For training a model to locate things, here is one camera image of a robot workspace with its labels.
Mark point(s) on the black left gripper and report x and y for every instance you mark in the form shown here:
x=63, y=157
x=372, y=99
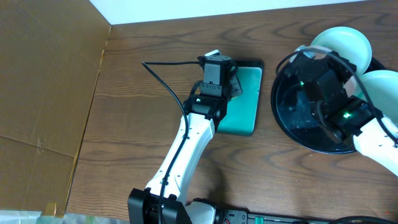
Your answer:
x=235, y=86

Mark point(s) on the mint green plate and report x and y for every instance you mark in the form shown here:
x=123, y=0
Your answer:
x=381, y=86
x=349, y=43

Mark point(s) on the round black tray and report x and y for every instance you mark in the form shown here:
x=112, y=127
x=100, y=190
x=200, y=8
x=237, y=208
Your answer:
x=291, y=110

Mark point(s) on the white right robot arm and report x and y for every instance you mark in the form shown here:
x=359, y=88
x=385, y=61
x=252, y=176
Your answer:
x=378, y=139

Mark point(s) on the green yellow sponge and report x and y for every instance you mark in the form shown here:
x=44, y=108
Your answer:
x=236, y=89

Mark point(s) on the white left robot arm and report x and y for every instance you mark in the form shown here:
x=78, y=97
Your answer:
x=164, y=197

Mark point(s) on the brown cardboard panel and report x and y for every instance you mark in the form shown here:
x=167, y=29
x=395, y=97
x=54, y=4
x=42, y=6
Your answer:
x=51, y=53

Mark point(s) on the black rectangular water tray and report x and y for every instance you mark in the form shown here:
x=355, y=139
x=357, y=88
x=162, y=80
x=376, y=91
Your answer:
x=242, y=109

